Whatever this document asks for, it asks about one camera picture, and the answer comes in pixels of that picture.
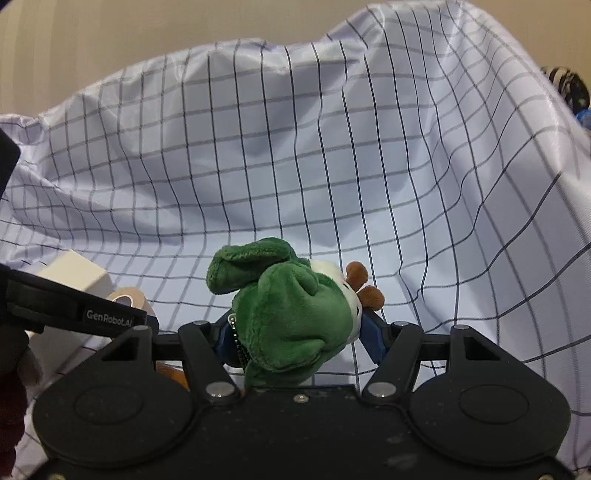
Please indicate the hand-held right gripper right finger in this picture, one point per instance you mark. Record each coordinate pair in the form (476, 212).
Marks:
(371, 341)

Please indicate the white checked cloth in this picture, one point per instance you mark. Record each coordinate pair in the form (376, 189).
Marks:
(323, 161)

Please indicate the beige tape roll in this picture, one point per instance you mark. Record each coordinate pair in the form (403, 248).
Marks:
(134, 302)

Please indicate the green plush toy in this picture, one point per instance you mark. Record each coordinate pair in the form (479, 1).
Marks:
(286, 318)

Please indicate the dark patterned fabric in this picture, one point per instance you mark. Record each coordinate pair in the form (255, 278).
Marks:
(570, 85)

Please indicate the blue object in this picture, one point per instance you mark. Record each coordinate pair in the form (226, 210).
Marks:
(585, 119)

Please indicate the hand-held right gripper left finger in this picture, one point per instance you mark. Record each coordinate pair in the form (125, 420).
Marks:
(223, 334)

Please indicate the white cardboard box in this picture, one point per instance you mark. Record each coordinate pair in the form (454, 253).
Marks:
(78, 272)

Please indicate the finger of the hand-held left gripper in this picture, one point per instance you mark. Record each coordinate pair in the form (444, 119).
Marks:
(7, 161)

